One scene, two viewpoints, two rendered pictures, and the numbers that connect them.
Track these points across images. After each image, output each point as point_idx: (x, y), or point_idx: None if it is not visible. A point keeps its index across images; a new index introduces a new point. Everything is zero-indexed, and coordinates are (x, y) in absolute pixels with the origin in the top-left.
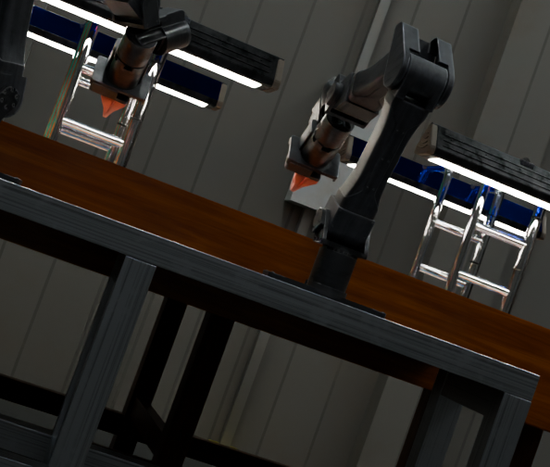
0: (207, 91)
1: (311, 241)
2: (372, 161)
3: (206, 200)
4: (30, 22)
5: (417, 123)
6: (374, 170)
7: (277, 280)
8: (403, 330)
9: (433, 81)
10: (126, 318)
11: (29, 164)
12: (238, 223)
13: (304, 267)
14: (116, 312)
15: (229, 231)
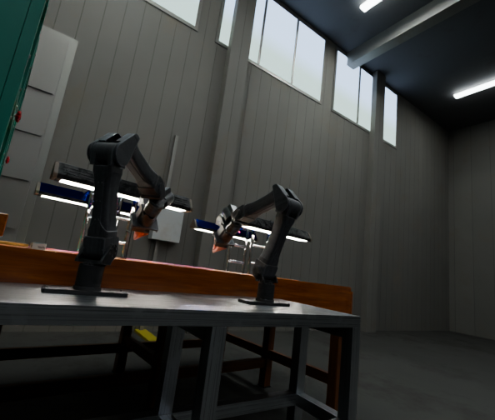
0: None
1: (234, 274)
2: (277, 243)
3: (193, 269)
4: (59, 194)
5: (292, 224)
6: (277, 247)
7: (276, 313)
8: (320, 317)
9: (297, 207)
10: (217, 359)
11: (111, 275)
12: (207, 275)
13: (233, 285)
14: (212, 358)
15: (204, 279)
